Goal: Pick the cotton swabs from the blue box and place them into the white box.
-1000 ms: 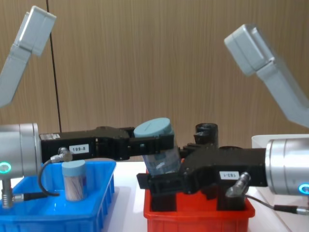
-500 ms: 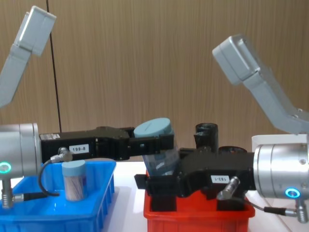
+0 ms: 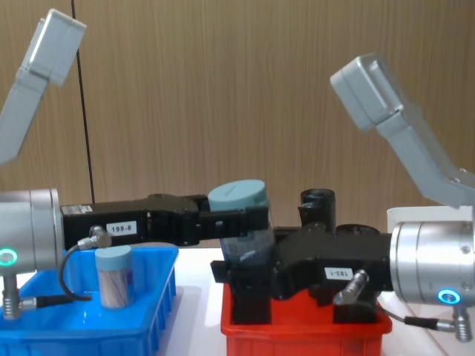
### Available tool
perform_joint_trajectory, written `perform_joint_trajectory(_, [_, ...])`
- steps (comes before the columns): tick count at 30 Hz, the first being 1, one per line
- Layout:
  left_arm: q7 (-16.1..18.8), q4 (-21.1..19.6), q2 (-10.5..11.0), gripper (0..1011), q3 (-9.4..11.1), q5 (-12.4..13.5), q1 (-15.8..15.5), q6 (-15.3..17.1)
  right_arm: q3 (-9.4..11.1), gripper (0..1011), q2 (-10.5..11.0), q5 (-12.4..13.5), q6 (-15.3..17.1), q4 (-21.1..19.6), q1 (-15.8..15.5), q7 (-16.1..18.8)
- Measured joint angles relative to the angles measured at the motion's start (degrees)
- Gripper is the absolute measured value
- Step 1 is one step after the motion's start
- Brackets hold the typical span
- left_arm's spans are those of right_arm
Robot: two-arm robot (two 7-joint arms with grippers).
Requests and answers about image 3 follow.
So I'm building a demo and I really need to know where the red plastic bin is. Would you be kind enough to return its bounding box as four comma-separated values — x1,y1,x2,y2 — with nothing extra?
219,284,394,356

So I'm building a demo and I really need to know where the blue plastic bin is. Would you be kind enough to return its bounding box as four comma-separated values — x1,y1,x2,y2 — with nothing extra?
0,245,180,356

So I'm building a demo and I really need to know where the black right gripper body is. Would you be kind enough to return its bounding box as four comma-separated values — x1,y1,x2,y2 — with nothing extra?
272,221,395,306

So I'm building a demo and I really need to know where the black plastic tube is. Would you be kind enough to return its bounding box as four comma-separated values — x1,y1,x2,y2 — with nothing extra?
298,188,338,235

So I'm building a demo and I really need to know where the clear jar with blue cap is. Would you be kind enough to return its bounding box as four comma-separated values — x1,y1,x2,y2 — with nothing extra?
207,179,278,267
94,245,135,310

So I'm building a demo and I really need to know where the wrist dark cable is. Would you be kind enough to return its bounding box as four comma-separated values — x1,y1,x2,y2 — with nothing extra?
18,225,113,309
332,269,474,343

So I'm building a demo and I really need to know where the thin black hanging cable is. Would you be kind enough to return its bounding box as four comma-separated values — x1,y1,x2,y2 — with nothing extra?
71,0,96,205

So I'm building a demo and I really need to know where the right wrist dark cable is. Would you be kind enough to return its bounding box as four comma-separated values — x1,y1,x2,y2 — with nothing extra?
332,269,474,343

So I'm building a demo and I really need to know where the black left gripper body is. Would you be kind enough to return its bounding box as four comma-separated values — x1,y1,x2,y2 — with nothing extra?
60,193,200,251

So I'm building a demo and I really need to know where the left wrist dark cable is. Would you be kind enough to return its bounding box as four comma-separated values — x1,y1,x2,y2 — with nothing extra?
18,225,113,309

